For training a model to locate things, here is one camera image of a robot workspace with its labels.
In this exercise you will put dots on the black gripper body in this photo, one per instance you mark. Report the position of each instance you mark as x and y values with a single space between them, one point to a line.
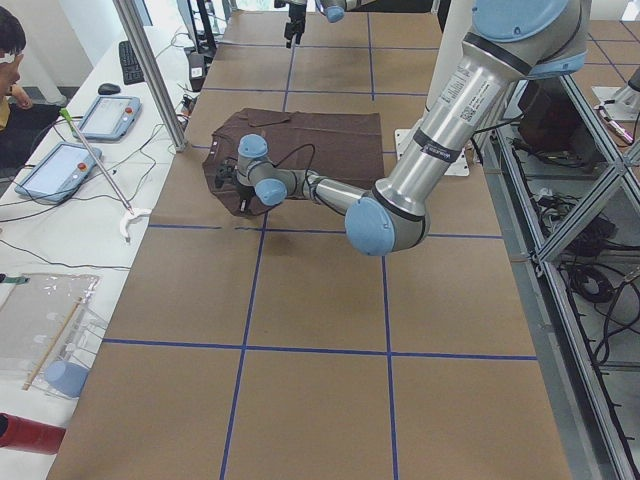
292 15
244 193

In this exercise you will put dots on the dark brown t-shirt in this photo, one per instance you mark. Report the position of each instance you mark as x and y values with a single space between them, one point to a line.
343 147

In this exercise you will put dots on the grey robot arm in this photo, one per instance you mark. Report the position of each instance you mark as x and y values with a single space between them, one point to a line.
507 41
335 10

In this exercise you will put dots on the long reacher grabber tool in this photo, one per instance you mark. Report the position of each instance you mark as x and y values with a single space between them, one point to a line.
130 213

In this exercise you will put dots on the far teach pendant tablet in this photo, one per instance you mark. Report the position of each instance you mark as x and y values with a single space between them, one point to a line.
109 117

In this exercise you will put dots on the teach pendant tablet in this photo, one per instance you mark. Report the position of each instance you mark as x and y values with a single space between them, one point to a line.
58 175
109 117

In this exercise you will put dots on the black keyboard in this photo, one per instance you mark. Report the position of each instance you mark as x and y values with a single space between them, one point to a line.
131 70

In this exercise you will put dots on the black computer mouse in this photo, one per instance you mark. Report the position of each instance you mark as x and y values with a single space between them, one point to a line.
109 89

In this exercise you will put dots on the near teach pendant tablet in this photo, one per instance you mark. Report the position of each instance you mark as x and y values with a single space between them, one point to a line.
58 175

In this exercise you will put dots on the clear acrylic tray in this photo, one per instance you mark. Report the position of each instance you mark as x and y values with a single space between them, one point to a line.
50 335

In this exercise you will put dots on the seated person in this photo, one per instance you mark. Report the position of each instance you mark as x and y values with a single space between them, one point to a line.
13 43

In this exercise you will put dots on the red cylinder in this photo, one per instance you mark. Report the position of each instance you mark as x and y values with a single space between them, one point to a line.
22 434

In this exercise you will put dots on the aluminium frame post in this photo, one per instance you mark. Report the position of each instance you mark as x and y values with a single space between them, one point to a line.
134 30

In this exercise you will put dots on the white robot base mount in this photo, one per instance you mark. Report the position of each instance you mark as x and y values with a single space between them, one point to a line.
413 145

